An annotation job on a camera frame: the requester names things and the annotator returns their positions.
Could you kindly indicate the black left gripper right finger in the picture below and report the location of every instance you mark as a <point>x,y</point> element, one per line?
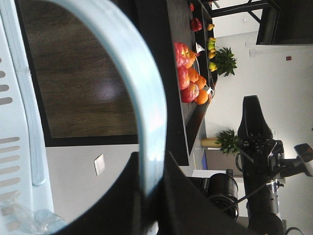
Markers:
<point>183,210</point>

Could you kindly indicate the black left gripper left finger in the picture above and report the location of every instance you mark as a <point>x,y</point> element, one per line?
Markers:
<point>118,211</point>

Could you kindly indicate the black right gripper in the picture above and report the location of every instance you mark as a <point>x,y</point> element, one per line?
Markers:
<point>256,142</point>

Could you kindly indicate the light blue plastic basket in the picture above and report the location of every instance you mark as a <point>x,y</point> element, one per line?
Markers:
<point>75,68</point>

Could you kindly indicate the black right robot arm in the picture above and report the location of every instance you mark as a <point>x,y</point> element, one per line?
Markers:
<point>261,188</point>

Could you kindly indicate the orange fruit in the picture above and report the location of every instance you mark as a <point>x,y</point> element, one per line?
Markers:
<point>201,98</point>

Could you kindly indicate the red apple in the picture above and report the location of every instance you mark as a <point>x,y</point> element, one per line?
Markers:
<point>182,54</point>

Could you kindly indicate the dark fruit display stand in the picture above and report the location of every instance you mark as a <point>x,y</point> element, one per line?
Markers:
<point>161,23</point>

